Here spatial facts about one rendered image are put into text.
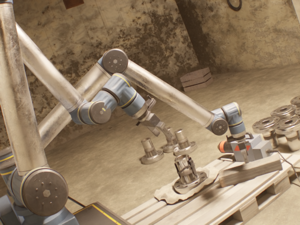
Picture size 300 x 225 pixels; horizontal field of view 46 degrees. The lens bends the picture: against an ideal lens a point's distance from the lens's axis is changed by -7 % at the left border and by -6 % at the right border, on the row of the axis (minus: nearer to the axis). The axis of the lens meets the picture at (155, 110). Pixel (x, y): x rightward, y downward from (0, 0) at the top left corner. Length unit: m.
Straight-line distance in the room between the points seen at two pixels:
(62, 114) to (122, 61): 0.54
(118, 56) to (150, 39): 6.04
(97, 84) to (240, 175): 1.14
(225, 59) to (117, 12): 2.44
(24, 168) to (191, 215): 1.27
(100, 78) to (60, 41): 5.15
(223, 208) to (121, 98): 1.00
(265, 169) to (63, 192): 1.52
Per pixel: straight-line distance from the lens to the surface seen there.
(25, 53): 1.80
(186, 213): 2.53
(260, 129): 3.24
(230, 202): 2.41
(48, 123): 2.42
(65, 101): 1.84
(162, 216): 2.62
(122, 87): 1.77
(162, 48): 8.26
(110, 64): 2.13
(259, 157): 2.86
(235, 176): 2.64
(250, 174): 2.63
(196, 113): 2.24
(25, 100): 1.54
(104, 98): 1.74
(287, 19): 6.45
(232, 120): 2.49
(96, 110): 1.71
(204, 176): 2.84
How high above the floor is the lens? 1.29
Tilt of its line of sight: 11 degrees down
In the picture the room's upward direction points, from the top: 21 degrees counter-clockwise
